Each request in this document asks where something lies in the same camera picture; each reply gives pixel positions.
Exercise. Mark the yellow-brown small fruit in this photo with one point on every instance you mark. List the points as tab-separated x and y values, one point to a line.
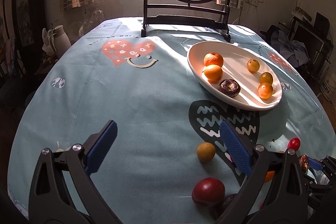
206	152

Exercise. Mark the white oval plate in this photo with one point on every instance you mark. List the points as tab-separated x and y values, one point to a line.
241	65

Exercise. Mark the smooth orange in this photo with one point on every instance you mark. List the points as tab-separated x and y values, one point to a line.
213	73

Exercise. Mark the dark red plum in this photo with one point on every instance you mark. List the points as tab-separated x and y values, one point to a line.
217	210

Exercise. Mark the light blue patterned tablecloth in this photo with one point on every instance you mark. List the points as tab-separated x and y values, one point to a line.
163	114

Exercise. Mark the white kettle jug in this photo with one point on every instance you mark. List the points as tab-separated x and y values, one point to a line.
55	41

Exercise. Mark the yellow-green small fruit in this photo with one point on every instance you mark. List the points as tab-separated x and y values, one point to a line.
266	77

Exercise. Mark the dark purple mangosteen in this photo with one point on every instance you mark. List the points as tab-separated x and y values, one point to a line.
229	87

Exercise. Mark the small red tomato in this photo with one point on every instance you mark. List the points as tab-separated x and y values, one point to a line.
294	144

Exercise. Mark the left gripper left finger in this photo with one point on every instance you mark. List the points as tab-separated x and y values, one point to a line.
50	200

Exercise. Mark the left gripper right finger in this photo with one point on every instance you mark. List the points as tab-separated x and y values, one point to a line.
286	200

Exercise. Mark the large dimpled orange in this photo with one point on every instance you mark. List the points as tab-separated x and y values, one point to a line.
213	58

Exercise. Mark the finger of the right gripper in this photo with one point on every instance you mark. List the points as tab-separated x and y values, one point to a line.
314	164

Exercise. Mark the small orange tangerine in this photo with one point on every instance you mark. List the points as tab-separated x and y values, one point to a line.
269	176

